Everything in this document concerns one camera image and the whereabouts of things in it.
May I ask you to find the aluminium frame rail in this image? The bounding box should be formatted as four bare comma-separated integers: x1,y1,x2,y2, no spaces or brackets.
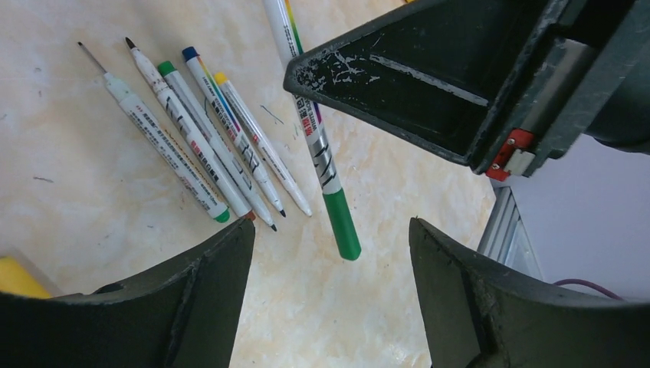
478,186,543,281

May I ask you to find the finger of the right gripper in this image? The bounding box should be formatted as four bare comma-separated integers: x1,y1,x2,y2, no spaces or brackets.
284,1,553,166

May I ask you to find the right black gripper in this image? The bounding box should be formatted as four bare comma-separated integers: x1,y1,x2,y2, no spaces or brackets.
470,1,649,181

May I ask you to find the green long nib marker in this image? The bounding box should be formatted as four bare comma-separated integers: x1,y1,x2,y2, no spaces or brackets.
77,41,231,223

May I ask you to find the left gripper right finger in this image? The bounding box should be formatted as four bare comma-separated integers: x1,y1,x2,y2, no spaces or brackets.
409,218,649,367

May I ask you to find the blue end marker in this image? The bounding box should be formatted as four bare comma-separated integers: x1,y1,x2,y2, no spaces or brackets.
182,47,286,217

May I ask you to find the black cap brown marker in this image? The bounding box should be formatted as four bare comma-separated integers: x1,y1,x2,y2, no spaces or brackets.
125,37,255,220

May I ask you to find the yellow crumpled cloth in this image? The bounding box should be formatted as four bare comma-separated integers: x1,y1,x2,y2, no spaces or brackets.
1,257,52,299

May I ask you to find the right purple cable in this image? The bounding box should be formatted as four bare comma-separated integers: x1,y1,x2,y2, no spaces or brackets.
552,278,625,301

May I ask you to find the purple end green cap marker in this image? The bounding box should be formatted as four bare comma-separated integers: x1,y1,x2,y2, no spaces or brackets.
262,0,362,261

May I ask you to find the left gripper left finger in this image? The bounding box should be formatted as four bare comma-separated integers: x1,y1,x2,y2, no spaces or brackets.
1,219,255,367

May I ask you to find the yellow end rainbow marker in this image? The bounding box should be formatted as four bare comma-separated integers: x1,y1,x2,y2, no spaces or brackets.
213,72,313,217

